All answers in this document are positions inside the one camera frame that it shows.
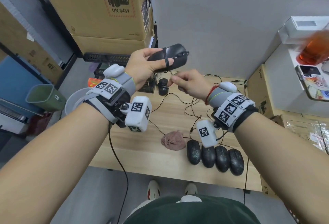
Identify person's left hand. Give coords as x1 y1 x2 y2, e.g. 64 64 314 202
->
124 47 175 92

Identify person's right hand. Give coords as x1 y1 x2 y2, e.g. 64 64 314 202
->
170 69 219 103

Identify tangle of black mouse cables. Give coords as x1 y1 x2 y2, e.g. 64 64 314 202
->
149 73 248 150

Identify black computer mouse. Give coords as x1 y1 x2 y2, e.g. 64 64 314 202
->
228 148 245 176
148 43 190 72
215 145 231 173
201 145 216 168
186 139 202 165
157 78 169 96

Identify pink fluffy wiping cloth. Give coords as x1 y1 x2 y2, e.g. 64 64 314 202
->
161 130 187 152

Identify person's left forearm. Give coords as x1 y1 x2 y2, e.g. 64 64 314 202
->
0 103 110 224

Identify person's right forearm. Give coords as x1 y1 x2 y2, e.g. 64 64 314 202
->
233 112 329 224

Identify person's left shoe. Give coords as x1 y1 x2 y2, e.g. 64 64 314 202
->
147 180 161 201

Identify person's dark shirt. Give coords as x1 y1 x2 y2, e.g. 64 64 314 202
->
123 195 261 224

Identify person's beige trousers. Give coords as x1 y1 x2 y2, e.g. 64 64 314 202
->
127 199 152 216

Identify grey left wrist sleeve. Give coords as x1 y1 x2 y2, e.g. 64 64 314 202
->
113 72 136 96

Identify grey wrist sleeve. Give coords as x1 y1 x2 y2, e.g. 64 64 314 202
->
208 87 229 107
113 72 136 96

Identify grey right wrist sleeve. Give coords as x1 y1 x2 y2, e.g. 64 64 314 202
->
208 87 229 107

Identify white left wrist puck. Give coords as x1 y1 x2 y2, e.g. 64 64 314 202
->
103 64 126 79

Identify white wrist puck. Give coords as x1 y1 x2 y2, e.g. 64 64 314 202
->
103 64 126 79
219 81 237 93

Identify white right wrist puck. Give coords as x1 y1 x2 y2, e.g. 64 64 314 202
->
219 81 237 93

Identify black stacked tray rack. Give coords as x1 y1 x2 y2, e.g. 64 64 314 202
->
83 20 158 94

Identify plain cardboard box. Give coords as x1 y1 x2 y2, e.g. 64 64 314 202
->
72 30 155 55

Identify orange box with green print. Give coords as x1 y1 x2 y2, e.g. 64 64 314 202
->
88 78 103 88

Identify small stamped cardboard box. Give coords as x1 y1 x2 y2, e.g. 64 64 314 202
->
246 64 278 119

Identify clear plastic basin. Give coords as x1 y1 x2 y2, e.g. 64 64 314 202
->
64 87 90 115

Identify large stamped cardboard box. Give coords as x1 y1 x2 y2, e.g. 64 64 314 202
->
35 0 154 41

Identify large white box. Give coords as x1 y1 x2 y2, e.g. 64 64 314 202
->
265 44 329 118

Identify green trash bin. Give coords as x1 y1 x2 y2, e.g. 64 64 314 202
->
25 84 67 112

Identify white chest device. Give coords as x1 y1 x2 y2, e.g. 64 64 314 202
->
176 195 202 203

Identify small white boxes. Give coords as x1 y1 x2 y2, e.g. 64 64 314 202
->
278 16 329 44

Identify dark red bag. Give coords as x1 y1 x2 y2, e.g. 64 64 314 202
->
27 112 53 136

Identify cardboard box with small prints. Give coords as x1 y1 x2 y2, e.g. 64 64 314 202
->
0 3 65 84

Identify cardboard box with black logo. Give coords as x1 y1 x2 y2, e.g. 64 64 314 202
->
272 114 329 154

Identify phone with colourful case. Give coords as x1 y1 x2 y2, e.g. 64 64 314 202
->
295 64 329 102

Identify orange bottle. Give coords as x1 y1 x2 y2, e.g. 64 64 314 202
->
297 30 329 65

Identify blue panel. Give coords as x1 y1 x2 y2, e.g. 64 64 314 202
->
0 55 51 115

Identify lettered brown cardboard box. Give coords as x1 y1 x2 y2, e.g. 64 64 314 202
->
260 175 281 200

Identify grey slatted panel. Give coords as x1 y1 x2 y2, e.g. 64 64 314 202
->
0 103 27 124

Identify dark grey padded seat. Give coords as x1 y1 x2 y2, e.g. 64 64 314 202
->
0 131 16 155

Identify striped woven bag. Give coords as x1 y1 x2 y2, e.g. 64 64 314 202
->
284 203 300 224

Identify red string bracelet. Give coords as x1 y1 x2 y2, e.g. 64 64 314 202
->
205 85 219 105

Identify left wrist camera rig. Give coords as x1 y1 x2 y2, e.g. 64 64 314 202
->
83 78 153 132

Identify black left rig cable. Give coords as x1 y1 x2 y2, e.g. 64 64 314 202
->
108 122 129 216

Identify black rig cable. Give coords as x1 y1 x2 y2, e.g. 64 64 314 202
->
108 122 129 216
243 158 250 204

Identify black right rig cable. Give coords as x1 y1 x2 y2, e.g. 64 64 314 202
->
243 158 250 204

